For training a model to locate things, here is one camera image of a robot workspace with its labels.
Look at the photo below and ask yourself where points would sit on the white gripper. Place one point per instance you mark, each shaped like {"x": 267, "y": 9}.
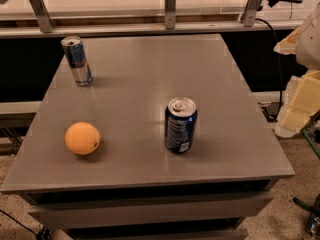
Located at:
{"x": 310, "y": 42}

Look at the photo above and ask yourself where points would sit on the orange fruit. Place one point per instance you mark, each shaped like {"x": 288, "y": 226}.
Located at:
{"x": 82, "y": 138}

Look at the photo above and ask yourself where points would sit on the blue pepsi can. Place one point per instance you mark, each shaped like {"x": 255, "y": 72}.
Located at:
{"x": 180, "y": 123}

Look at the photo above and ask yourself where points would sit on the red bull can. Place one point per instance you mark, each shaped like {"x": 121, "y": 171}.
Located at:
{"x": 77, "y": 60}

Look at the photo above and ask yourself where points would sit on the green pole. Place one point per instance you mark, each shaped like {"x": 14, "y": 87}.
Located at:
{"x": 311, "y": 143}

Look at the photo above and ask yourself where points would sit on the grey drawer cabinet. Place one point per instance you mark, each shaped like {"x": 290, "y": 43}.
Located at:
{"x": 132, "y": 186}

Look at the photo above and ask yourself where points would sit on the dark object on floor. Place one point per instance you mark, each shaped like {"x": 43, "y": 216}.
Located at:
{"x": 312, "y": 225}

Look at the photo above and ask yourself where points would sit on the right metal bracket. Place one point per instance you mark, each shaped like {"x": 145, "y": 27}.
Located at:
{"x": 249, "y": 15}

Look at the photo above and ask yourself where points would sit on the metal bracket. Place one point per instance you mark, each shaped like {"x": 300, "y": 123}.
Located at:
{"x": 249, "y": 15}
{"x": 42, "y": 16}
{"x": 170, "y": 14}

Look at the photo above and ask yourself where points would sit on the middle metal bracket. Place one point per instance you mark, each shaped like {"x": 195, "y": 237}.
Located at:
{"x": 170, "y": 14}

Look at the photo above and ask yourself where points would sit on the left metal bracket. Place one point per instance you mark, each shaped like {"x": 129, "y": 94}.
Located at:
{"x": 42, "y": 16}

